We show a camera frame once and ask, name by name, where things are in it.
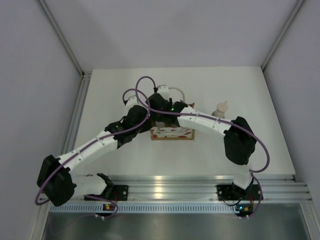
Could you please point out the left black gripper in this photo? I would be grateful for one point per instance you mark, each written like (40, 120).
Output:
(147, 127)

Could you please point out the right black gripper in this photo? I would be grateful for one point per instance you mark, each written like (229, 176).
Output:
(154, 117)

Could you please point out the patterned canvas bag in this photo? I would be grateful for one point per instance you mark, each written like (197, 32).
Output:
(161, 131)

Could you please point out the grey pump bottle beige top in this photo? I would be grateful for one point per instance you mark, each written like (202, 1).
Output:
(221, 109)

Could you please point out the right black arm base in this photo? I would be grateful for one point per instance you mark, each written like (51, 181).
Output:
(231, 192)

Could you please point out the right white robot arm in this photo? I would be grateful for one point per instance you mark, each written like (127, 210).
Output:
(236, 135)

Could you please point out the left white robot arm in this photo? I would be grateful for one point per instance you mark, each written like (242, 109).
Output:
(57, 179)

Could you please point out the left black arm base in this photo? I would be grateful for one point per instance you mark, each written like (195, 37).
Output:
(119, 193)

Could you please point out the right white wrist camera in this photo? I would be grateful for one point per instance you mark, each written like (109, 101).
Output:
(164, 91)

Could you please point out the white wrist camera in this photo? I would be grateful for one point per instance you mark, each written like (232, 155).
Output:
(132, 101)
(164, 91)

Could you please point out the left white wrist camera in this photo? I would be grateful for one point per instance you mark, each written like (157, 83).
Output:
(132, 101)

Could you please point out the aluminium mounting rail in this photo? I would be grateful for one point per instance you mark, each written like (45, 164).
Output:
(202, 189)

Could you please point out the white slotted cable duct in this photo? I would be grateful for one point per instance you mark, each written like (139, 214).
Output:
(146, 208)

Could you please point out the left aluminium frame post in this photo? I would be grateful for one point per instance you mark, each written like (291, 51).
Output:
(60, 35)

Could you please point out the aluminium frame post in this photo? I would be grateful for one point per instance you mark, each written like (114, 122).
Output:
(286, 26)
(60, 35)

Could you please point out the right aluminium frame post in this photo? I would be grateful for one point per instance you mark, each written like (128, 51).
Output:
(286, 26)

